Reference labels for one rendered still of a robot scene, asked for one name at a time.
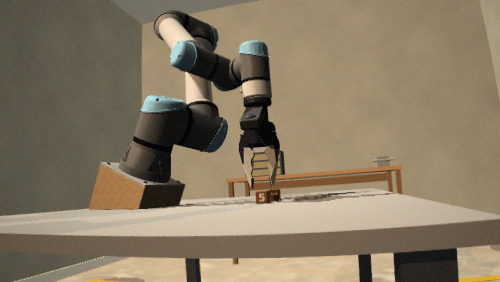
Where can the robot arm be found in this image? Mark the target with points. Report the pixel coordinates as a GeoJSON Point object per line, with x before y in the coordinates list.
{"type": "Point", "coordinates": [163, 123]}

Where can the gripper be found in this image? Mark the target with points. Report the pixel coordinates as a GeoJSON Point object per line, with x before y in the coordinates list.
{"type": "Point", "coordinates": [264, 136]}

